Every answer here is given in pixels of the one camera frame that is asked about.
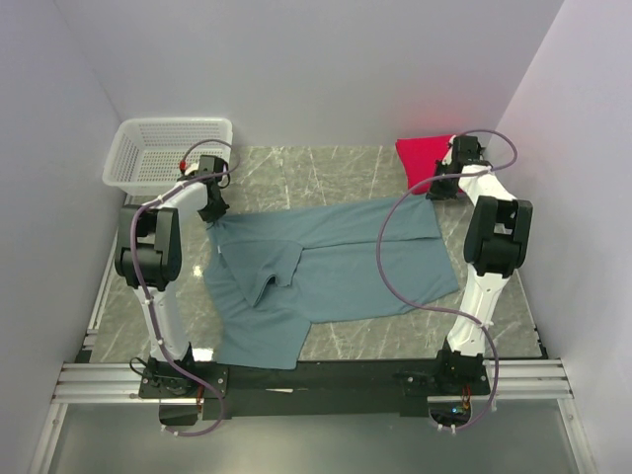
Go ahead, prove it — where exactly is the blue-grey t shirt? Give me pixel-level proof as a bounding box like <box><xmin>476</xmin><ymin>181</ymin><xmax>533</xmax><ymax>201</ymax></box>
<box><xmin>204</xmin><ymin>197</ymin><xmax>459</xmax><ymax>369</ymax></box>

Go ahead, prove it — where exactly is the black base crossbar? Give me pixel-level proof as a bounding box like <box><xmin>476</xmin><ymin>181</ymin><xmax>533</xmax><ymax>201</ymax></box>
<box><xmin>138</xmin><ymin>359</ymin><xmax>492</xmax><ymax>420</ymax></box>

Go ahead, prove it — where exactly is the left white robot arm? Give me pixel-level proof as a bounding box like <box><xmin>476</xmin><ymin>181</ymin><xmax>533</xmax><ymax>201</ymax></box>
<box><xmin>115</xmin><ymin>154</ymin><xmax>230</xmax><ymax>397</ymax></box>

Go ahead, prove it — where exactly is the white perforated plastic basket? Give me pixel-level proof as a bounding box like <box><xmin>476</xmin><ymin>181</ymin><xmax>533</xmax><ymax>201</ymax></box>
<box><xmin>102</xmin><ymin>118</ymin><xmax>233</xmax><ymax>197</ymax></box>

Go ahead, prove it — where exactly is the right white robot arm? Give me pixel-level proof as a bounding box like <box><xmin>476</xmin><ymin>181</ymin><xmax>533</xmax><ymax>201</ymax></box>
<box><xmin>427</xmin><ymin>134</ymin><xmax>533</xmax><ymax>394</ymax></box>

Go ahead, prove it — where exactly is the aluminium frame rail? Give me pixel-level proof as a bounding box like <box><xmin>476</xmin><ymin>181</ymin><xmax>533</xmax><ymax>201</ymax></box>
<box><xmin>51</xmin><ymin>359</ymin><xmax>574</xmax><ymax>404</ymax></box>

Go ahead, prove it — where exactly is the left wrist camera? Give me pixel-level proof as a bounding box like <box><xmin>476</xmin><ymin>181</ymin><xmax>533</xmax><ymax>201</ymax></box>
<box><xmin>179</xmin><ymin>160</ymin><xmax>198</xmax><ymax>176</ymax></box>

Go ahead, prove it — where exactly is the folded red t shirt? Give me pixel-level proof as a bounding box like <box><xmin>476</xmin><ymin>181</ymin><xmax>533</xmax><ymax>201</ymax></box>
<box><xmin>395</xmin><ymin>135</ymin><xmax>452</xmax><ymax>189</ymax></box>

